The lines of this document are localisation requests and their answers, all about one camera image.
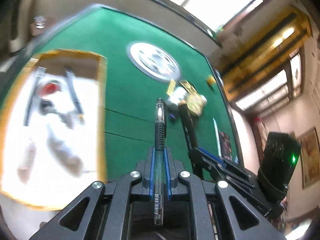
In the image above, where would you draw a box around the round silver table emblem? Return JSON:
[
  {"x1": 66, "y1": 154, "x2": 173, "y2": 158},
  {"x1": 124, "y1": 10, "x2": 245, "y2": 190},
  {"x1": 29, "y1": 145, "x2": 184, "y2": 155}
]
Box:
[{"x1": 126, "y1": 41, "x2": 181, "y2": 83}]

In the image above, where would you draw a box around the white pen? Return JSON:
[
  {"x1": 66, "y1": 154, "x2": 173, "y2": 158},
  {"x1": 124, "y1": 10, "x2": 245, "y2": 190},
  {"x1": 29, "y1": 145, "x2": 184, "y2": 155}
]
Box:
[{"x1": 213, "y1": 118, "x2": 222, "y2": 158}]

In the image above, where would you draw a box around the green felt table mat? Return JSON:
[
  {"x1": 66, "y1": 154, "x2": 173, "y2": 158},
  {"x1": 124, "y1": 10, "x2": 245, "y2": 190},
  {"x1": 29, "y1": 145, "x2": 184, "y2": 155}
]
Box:
[{"x1": 1, "y1": 7, "x2": 243, "y2": 179}]

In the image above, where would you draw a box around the long black marker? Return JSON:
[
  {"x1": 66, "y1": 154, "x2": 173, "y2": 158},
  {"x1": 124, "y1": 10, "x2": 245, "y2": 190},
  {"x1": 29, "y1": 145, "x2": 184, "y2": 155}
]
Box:
[{"x1": 178, "y1": 100, "x2": 199, "y2": 154}]

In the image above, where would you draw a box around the white power adapter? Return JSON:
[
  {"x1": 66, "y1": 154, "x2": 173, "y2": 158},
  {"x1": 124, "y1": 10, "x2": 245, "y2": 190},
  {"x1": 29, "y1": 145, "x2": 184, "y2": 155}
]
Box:
[{"x1": 166, "y1": 86, "x2": 188, "y2": 111}]

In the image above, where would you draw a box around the clear and black pen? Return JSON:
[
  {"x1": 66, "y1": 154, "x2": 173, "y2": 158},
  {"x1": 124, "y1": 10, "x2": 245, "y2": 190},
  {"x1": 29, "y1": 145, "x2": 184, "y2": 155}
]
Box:
[{"x1": 154, "y1": 98, "x2": 165, "y2": 226}]

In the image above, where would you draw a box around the white tray with yellow rim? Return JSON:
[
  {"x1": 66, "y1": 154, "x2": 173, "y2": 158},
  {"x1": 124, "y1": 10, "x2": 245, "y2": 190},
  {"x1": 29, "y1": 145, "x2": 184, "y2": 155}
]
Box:
[{"x1": 1, "y1": 49, "x2": 107, "y2": 211}]

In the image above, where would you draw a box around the small yellow cylinder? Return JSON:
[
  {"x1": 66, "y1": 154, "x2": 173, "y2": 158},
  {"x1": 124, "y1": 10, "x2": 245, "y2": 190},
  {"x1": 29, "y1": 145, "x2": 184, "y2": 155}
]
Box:
[{"x1": 206, "y1": 75, "x2": 216, "y2": 86}]

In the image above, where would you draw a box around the red and black tape roll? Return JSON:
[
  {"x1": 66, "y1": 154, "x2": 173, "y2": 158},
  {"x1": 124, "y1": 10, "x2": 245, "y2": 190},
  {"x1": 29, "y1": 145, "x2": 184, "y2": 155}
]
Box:
[{"x1": 39, "y1": 80, "x2": 61, "y2": 97}]

